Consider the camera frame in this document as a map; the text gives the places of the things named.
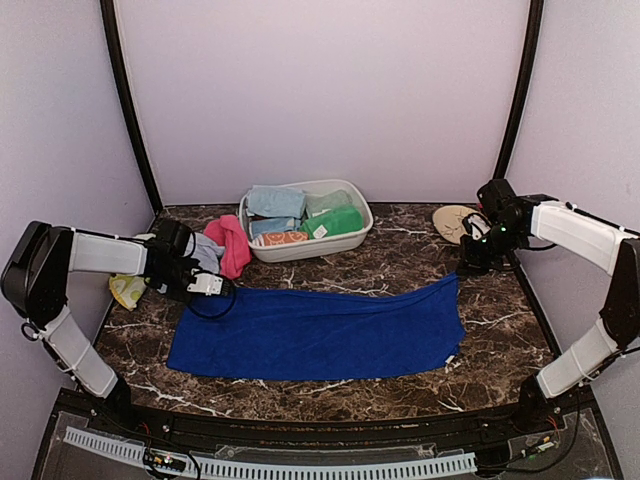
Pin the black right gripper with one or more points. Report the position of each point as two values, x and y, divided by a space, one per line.
471 265

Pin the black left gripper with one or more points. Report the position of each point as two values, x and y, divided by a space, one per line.
178 296

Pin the dark blue towel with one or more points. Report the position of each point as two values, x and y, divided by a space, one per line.
294 335

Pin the large light blue towel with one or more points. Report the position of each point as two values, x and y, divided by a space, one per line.
272 202

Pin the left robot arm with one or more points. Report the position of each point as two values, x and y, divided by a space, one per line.
47 265

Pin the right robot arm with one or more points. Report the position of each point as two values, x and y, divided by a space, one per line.
581 264

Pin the small pale blue cloth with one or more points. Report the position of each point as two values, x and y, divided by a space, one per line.
208 253

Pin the yellow lemon print cloth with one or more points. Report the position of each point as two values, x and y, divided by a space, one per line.
126 292

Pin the pink towel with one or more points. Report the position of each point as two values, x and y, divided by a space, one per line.
227 232

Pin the rolled orange patterned towel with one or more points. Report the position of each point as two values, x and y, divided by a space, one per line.
272 239

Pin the rolled light blue towel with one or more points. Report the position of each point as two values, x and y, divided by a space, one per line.
273 225

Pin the rolled pale green towel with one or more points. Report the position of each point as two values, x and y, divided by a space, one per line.
320 204

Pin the white plastic basin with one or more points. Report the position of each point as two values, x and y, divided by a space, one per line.
317 247

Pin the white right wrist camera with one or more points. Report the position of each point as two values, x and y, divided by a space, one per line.
476 226

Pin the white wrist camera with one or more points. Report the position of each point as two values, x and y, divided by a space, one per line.
210 284
476 226

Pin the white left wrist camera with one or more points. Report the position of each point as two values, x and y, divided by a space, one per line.
210 284

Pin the black front table rail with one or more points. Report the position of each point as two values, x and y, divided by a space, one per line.
487 432

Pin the white slotted cable duct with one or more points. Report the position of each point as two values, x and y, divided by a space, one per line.
234 462

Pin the black right frame post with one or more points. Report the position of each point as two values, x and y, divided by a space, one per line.
526 49

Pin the black frame post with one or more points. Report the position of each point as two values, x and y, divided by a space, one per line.
526 49
118 67

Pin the black left frame post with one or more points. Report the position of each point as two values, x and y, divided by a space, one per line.
118 67

